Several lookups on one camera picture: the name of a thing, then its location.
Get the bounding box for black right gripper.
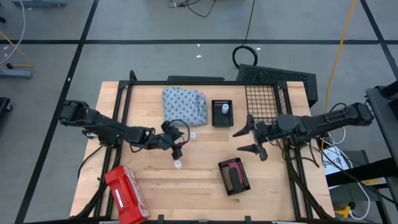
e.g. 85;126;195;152
232;114;280;162

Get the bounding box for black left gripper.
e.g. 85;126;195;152
150;120;187;160

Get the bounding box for grey patterned cloth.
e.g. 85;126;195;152
161;86;209;127

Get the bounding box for black slotted plastic basket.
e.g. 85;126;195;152
217;157;251;197
211;99;234;128

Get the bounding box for black bandage roll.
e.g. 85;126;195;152
229;167;244;192

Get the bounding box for brown bandage roll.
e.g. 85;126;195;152
223;167;233;191

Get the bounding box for black flat bar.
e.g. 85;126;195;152
167;75;225;82

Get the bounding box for red plastic case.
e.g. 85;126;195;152
104;165;151;224

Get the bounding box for white printed bag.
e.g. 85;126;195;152
322;145;354;177

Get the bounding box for yellow power plug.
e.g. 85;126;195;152
334;201;357;218

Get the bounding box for black shelf board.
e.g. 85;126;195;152
325;157;398;187

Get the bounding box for black side cart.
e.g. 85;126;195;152
365;79;398;162

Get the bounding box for grey stand foot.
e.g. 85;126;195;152
0;68;34;80
11;0;68;9

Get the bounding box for black wire basket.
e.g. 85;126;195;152
244;82;289;124

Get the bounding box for black metal table frame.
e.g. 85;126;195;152
71;70;335;224

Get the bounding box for black coiled floor cable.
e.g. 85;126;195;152
231;0;259;68

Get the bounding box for yellow hanging cable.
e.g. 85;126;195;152
323;0;358;114

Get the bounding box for yellow floor cable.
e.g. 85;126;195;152
0;30;34;68

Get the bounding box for white floor cable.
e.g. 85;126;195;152
0;0;26;66

